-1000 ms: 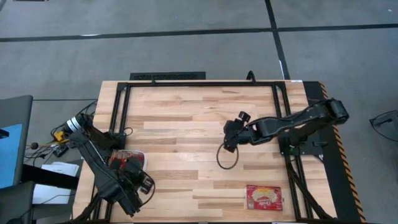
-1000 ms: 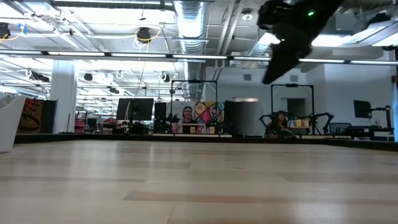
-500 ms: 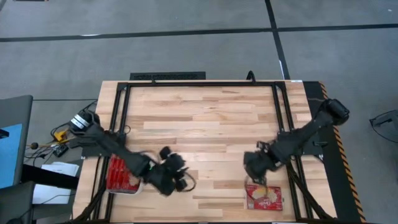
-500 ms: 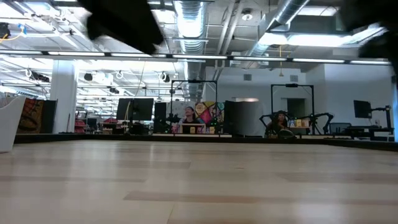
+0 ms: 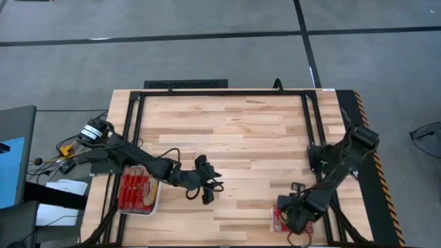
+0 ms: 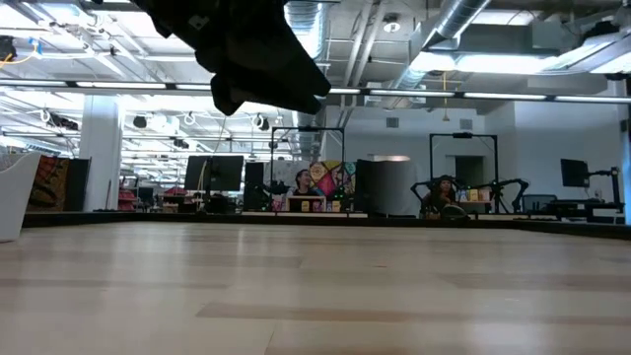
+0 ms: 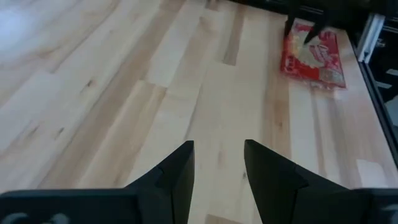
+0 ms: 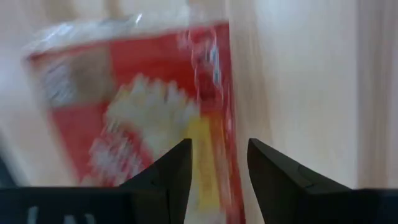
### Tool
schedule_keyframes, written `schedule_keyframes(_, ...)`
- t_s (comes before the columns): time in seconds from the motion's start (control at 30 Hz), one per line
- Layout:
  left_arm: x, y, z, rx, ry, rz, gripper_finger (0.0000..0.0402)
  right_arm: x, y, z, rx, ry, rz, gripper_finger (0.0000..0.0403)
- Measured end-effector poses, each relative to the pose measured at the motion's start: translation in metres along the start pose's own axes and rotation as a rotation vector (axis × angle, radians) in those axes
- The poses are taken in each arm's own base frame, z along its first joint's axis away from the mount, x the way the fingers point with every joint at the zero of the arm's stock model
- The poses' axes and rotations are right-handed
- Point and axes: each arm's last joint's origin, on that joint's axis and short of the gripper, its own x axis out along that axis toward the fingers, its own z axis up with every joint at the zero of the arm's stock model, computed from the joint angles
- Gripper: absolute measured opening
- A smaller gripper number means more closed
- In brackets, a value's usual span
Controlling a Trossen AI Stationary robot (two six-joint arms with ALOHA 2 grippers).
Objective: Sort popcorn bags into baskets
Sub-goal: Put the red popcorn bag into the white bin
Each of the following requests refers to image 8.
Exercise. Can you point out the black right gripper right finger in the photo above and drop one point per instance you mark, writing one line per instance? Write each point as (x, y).
(273, 174)

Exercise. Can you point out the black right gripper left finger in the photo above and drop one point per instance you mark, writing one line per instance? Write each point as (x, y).
(174, 174)

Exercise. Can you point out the red popcorn bag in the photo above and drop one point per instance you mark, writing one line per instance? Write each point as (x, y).
(149, 62)

